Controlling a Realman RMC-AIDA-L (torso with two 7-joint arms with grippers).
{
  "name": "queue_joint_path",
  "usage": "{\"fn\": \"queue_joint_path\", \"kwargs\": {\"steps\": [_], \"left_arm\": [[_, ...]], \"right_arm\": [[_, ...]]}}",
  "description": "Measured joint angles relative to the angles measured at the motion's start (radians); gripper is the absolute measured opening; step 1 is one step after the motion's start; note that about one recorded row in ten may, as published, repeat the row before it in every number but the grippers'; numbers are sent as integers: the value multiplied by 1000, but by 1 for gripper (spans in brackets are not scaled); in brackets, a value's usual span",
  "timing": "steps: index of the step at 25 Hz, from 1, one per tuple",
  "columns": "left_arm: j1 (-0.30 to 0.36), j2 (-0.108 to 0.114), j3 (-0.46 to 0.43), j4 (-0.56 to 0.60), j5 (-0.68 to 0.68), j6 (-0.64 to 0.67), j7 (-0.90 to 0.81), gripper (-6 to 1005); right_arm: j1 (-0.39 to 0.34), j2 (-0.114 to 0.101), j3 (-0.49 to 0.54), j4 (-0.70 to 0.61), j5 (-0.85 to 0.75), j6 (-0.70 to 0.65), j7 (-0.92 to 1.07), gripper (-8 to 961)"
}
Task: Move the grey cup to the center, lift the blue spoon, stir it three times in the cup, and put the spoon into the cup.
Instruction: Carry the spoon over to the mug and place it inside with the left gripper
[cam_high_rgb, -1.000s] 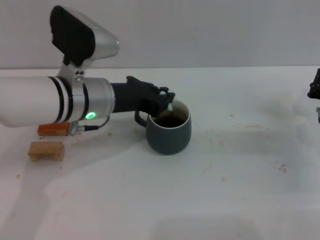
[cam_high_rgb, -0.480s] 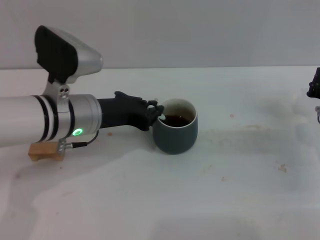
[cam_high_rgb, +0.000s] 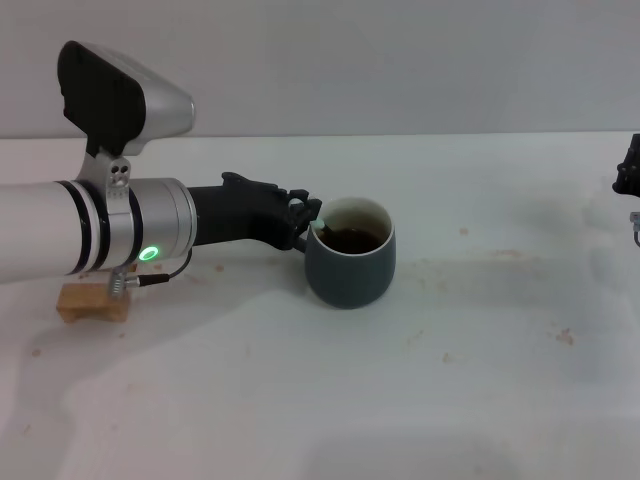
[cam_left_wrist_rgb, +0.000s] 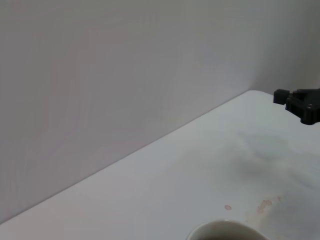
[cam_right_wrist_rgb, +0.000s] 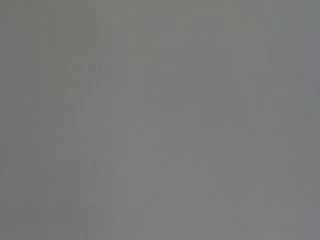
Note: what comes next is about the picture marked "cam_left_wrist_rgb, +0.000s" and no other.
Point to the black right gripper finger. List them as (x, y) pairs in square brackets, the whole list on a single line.
[(281, 96), (306, 111)]

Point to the grey ceramic cup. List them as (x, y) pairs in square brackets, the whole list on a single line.
[(200, 231)]

